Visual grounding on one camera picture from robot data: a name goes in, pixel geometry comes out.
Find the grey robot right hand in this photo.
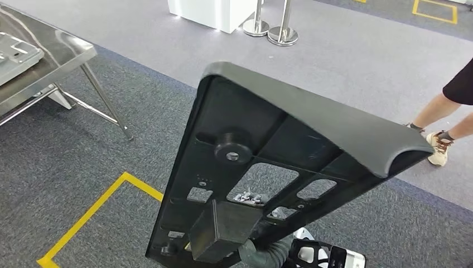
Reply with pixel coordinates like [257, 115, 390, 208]
[233, 190, 265, 267]

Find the black plastic frame part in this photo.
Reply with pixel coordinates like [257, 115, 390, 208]
[145, 61, 435, 268]

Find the stainless steel workbench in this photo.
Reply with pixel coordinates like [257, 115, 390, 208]
[0, 3, 134, 141]

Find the person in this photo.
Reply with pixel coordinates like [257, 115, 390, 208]
[406, 57, 473, 167]

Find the white display plinth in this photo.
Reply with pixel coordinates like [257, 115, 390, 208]
[167, 0, 259, 34]

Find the grey stamped metal plate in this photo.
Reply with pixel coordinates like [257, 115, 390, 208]
[0, 32, 45, 87]

